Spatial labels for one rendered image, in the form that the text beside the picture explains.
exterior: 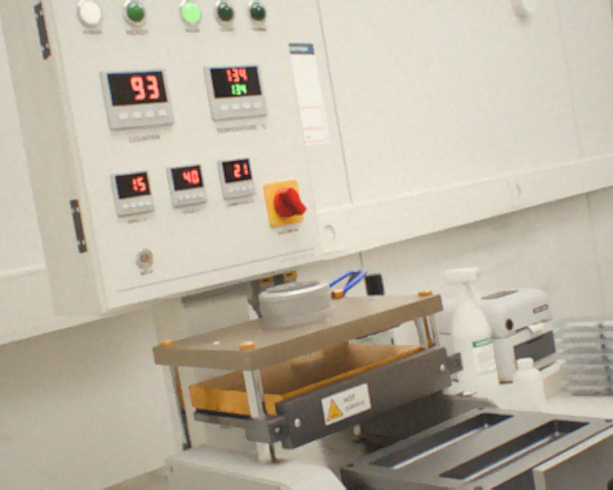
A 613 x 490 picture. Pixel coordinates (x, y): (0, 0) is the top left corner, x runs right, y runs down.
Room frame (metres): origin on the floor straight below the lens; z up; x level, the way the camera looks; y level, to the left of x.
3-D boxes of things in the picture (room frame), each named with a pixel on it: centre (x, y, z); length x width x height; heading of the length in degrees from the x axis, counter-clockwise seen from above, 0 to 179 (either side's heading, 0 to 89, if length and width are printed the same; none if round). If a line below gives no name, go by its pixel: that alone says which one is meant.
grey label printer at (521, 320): (1.97, -0.36, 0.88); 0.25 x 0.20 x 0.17; 43
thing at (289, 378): (1.00, 0.02, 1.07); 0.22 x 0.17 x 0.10; 129
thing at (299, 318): (1.03, 0.03, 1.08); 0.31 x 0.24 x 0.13; 129
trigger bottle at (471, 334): (1.84, -0.30, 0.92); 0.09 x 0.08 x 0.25; 43
